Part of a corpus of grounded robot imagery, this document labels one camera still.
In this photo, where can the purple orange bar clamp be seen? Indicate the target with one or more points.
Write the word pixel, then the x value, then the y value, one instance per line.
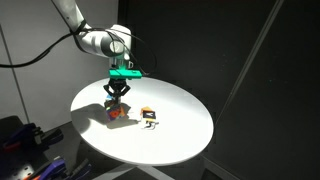
pixel 56 168
pixel 23 135

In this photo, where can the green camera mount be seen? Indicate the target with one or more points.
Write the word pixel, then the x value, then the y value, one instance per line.
pixel 125 73

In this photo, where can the black perforated breadboard plate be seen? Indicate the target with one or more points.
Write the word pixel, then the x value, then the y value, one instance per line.
pixel 13 163

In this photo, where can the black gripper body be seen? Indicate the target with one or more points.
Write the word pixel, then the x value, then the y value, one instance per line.
pixel 118 83

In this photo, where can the white table pedestal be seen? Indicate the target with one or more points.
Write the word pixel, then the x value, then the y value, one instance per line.
pixel 156 173

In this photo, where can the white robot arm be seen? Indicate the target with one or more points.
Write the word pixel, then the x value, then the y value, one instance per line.
pixel 96 41

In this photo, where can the small orange block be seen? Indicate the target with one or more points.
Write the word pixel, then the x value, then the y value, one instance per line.
pixel 144 109

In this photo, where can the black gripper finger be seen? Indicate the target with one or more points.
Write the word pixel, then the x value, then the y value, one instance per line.
pixel 124 90
pixel 110 90

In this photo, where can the black white letter block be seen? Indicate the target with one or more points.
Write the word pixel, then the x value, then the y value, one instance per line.
pixel 149 115

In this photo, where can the small black binder clip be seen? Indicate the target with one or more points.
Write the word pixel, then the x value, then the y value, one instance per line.
pixel 150 125

